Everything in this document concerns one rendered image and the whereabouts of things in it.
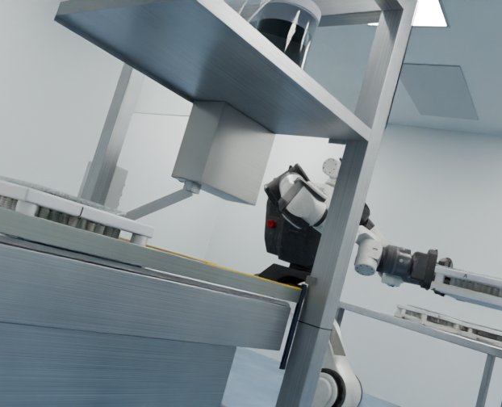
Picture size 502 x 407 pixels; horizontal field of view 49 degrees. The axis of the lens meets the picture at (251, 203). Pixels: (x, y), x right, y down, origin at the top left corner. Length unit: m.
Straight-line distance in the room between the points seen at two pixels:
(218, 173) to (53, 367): 0.62
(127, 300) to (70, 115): 4.38
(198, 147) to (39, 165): 3.83
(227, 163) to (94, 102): 4.12
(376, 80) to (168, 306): 0.75
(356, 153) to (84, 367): 0.77
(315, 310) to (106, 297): 0.56
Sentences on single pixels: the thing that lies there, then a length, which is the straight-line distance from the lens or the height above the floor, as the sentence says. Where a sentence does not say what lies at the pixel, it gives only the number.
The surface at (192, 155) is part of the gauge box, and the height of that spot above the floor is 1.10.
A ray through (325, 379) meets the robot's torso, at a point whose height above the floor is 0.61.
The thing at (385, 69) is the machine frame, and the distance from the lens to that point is 1.41.
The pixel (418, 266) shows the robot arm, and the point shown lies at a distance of 1.77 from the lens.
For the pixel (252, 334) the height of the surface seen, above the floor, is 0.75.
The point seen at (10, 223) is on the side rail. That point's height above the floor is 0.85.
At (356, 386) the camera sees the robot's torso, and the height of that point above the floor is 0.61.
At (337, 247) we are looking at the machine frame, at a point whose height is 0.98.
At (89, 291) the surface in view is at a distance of 0.88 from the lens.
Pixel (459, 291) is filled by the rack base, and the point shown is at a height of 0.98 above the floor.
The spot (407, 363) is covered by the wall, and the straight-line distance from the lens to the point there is 6.04.
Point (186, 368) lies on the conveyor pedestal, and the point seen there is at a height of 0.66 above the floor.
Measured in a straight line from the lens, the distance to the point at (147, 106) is 1.99.
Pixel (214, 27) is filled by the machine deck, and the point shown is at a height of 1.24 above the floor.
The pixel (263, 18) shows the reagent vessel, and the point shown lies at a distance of 1.40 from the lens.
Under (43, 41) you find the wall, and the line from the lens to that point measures 5.06.
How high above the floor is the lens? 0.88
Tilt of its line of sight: 7 degrees up
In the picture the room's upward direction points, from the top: 16 degrees clockwise
